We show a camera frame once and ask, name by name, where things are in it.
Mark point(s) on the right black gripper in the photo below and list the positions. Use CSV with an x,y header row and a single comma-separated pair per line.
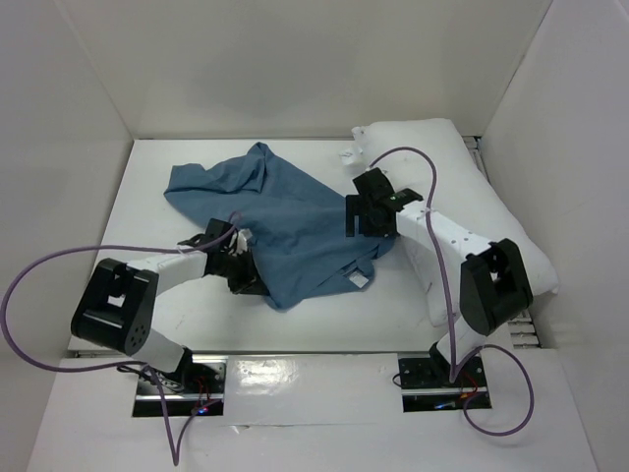
x,y
352,216

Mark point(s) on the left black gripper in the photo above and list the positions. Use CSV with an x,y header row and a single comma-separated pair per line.
x,y
249,282

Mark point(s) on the blue pillowcase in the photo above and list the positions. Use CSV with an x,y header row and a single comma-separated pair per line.
x,y
300,246

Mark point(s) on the white pillow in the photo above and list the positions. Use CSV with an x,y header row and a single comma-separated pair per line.
x,y
463,194

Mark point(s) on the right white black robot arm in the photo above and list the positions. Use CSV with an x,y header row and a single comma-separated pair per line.
x,y
485,283

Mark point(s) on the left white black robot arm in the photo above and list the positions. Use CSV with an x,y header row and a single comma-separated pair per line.
x,y
116,309

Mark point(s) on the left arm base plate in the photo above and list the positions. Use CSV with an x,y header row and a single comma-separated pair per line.
x,y
202,394

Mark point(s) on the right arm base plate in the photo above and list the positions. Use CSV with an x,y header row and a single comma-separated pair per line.
x,y
424,389

